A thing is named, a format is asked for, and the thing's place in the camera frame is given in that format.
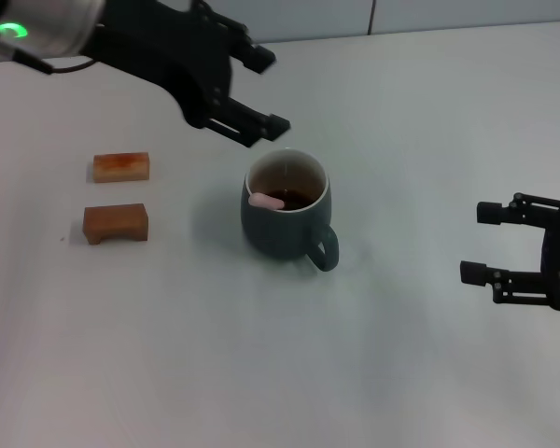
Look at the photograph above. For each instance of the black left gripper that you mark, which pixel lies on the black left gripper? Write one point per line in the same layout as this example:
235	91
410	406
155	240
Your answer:
168	46

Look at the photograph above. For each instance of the grey ceramic cup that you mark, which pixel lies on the grey ceramic cup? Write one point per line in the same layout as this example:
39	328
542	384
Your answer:
270	233

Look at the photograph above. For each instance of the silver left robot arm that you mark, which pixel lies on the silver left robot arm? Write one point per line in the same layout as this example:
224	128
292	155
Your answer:
51	23

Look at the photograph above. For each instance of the dark coffee liquid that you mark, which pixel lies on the dark coffee liquid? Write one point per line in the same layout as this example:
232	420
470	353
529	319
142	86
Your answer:
301	200

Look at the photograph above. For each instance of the light stained wooden block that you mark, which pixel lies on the light stained wooden block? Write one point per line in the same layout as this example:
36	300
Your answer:
121	167

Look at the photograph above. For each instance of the dark notched wooden block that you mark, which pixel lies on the dark notched wooden block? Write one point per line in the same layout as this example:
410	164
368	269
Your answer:
98	221

